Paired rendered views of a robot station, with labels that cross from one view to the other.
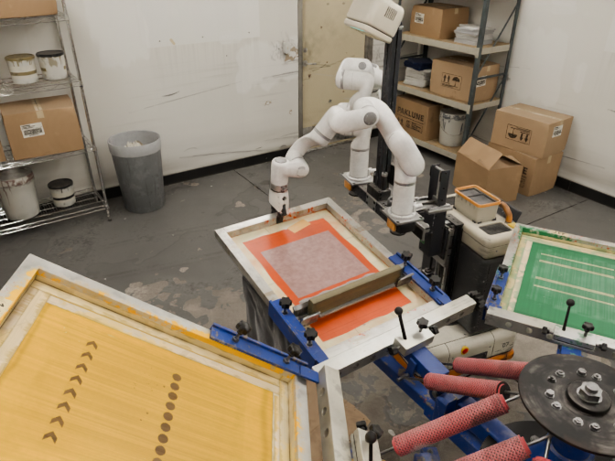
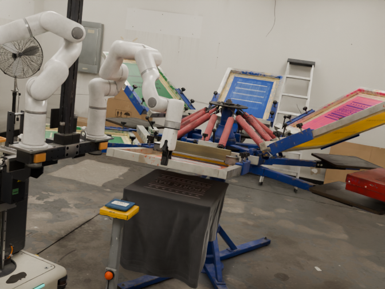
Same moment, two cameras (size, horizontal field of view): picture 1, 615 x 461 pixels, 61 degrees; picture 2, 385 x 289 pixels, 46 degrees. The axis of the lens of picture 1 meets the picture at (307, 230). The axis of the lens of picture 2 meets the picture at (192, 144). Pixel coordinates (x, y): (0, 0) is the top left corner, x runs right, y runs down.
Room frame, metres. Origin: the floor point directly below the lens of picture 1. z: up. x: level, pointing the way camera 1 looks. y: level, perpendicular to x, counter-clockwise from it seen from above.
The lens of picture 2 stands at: (3.34, 1.69, 1.64)
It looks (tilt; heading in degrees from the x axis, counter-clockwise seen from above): 11 degrees down; 227
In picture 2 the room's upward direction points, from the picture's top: 8 degrees clockwise
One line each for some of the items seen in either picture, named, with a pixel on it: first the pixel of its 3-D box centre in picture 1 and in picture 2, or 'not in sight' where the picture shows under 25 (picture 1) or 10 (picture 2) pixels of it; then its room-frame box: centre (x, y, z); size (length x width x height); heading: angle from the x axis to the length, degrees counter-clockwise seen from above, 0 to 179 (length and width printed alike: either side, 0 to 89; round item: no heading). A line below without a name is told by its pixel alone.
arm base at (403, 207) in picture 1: (405, 197); (94, 121); (2.09, -0.44, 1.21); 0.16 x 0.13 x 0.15; 111
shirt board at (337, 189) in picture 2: not in sight; (294, 180); (0.80, 0.03, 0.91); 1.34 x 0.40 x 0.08; 93
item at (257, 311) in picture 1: (274, 344); (211, 230); (1.66, 0.14, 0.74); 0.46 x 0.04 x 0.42; 33
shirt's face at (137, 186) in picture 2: not in sight; (179, 186); (1.77, -0.03, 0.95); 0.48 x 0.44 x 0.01; 33
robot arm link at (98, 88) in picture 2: (406, 165); (100, 93); (2.07, -0.43, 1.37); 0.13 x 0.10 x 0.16; 7
